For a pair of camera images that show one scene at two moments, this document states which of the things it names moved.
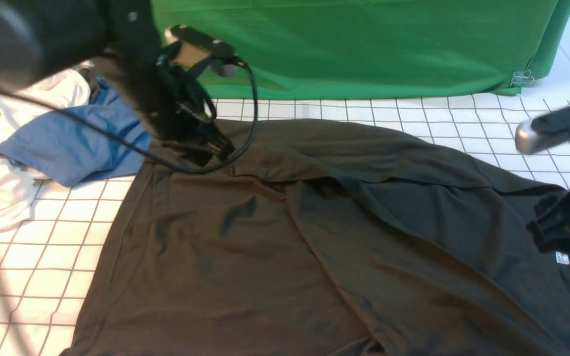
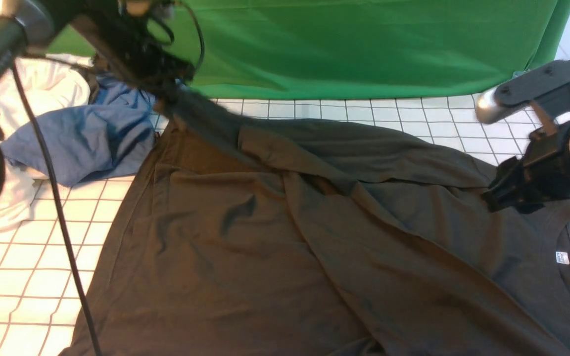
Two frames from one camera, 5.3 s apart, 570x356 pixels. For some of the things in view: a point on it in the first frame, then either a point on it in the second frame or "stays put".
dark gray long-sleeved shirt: x=313 y=239 stays put
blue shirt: x=75 y=154 stays put
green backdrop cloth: x=311 y=47 stays put
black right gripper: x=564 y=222 to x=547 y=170
